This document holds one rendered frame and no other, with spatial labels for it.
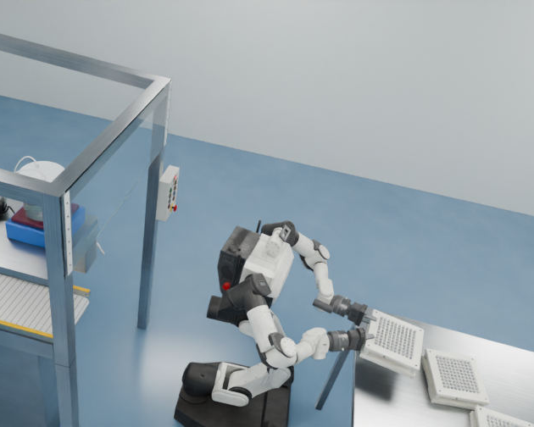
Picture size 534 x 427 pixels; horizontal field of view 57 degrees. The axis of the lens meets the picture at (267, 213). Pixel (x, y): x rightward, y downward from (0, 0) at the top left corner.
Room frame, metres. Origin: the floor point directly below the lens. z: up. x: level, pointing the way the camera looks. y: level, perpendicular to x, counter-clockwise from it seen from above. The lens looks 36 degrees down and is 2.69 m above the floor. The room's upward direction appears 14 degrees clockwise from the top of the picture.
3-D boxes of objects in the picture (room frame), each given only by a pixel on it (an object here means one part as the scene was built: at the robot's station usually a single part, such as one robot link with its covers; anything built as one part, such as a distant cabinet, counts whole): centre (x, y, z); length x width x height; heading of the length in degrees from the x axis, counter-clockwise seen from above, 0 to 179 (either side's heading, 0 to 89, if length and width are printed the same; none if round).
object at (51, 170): (1.36, 0.79, 1.56); 0.15 x 0.15 x 0.19
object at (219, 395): (1.66, -0.05, 0.28); 0.21 x 0.20 x 0.13; 92
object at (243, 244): (1.66, -0.01, 1.16); 0.34 x 0.30 x 0.36; 170
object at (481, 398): (1.53, -1.03, 0.96); 0.25 x 0.24 x 0.02; 5
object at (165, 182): (2.17, 0.56, 1.08); 0.17 x 0.06 x 0.26; 179
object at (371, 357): (1.54, -0.69, 1.03); 0.24 x 0.24 x 0.02; 79
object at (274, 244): (1.65, -0.07, 1.36); 0.10 x 0.07 x 0.09; 170
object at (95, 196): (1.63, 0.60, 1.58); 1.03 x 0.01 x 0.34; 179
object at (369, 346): (1.54, -0.69, 1.08); 0.25 x 0.24 x 0.02; 169
